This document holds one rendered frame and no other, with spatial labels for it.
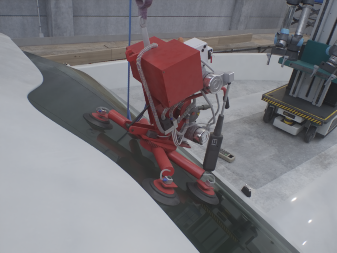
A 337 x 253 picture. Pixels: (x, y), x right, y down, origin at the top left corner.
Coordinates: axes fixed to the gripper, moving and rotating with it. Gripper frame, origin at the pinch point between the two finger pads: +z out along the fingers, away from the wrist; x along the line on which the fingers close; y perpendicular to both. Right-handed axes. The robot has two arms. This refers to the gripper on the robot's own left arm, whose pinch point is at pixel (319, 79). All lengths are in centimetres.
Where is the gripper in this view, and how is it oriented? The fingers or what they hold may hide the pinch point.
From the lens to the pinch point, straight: 267.7
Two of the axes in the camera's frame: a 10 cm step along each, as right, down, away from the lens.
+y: -6.3, -1.0, -7.7
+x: 5.9, 5.8, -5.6
